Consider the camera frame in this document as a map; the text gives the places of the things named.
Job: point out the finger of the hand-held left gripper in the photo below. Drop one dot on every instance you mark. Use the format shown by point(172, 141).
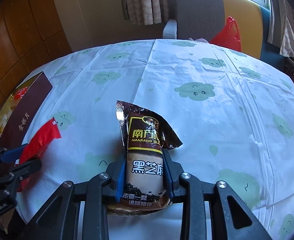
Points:
point(29, 167)
point(11, 155)

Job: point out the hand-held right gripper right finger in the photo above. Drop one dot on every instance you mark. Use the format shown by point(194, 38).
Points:
point(167, 175)

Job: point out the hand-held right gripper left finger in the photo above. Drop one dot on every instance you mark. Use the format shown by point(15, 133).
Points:
point(120, 180)

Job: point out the brown sesame drink packet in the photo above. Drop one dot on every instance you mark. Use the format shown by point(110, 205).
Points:
point(144, 170)

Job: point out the plain red snack packet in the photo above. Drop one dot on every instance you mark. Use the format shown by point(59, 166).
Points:
point(39, 140)

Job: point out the brown tin box gold inside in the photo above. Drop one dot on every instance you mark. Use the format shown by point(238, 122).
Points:
point(24, 110)

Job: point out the white tablecloth with green clouds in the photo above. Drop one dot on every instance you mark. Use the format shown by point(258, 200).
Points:
point(212, 130)

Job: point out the wooden wardrobe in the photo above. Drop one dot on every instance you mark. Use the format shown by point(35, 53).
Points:
point(24, 30)

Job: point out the pink cloth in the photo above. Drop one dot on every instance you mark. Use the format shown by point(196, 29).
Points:
point(199, 40)

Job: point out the red plastic bag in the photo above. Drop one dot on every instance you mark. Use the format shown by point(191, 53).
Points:
point(227, 37)

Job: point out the grey yellow blue armchair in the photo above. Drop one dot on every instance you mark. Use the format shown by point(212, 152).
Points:
point(197, 10)

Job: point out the patterned beige curtain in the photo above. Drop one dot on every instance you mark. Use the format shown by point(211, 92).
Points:
point(144, 0)
point(289, 25)

